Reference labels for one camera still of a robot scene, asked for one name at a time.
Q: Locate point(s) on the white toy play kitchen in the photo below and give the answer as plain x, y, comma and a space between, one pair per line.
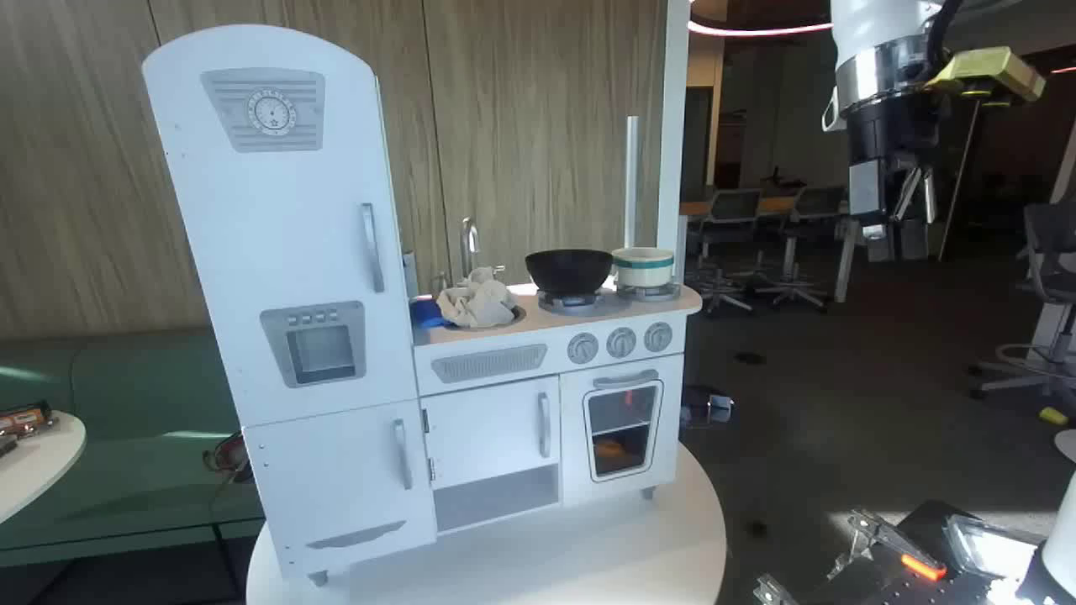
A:
289, 280

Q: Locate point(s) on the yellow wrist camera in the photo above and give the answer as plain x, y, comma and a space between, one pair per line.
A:
985, 73

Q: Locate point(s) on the box of items on floor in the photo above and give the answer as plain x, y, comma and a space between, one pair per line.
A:
706, 404

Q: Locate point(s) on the small round white side table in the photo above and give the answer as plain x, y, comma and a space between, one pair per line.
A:
36, 457

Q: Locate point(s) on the black device with orange light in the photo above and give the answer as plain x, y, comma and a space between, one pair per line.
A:
908, 558

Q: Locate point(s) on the brown round object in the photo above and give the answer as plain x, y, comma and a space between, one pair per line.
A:
230, 457

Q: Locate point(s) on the grey office chair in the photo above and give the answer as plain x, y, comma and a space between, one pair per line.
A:
813, 205
726, 214

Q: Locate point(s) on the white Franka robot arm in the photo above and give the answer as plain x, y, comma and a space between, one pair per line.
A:
885, 29

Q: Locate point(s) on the crumpled white cloth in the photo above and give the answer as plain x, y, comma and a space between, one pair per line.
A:
474, 299

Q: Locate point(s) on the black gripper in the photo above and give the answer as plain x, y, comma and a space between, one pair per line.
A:
892, 134

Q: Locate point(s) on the brown toy bread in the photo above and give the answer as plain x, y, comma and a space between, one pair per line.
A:
609, 453

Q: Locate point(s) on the dark office chair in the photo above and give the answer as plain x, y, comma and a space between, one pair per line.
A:
1048, 290

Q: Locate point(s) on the wooden desk with white legs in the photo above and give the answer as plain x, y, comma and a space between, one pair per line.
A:
775, 205

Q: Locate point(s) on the brown item on side table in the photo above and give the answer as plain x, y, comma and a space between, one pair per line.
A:
25, 417

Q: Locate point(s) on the silver toy faucet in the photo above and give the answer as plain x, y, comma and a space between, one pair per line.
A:
468, 240

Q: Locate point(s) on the yellow item on floor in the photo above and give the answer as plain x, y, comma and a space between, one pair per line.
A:
1054, 413

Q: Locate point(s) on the silver toy stove burner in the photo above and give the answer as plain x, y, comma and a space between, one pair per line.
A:
574, 305

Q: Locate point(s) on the white structural column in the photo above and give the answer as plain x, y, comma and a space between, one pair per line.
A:
674, 111

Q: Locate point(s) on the black bowl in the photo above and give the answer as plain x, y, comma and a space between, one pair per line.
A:
568, 269

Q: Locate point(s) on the blue toy sink basin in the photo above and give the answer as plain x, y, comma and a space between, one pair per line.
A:
426, 320

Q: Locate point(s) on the green bench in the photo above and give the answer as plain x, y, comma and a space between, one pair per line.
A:
123, 426

